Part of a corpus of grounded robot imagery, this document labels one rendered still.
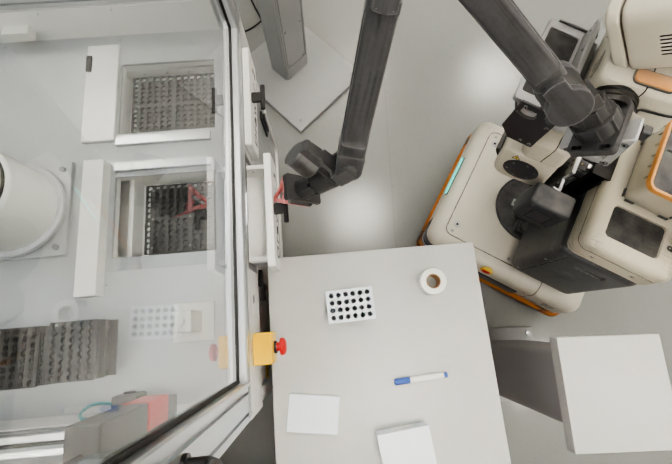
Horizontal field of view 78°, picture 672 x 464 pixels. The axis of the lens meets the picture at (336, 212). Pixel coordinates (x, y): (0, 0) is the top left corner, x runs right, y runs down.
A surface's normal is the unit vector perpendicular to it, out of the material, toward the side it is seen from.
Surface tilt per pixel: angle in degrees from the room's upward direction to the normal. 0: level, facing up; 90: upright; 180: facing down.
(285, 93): 5
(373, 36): 62
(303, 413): 0
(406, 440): 0
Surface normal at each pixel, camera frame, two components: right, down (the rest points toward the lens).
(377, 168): 0.01, -0.26
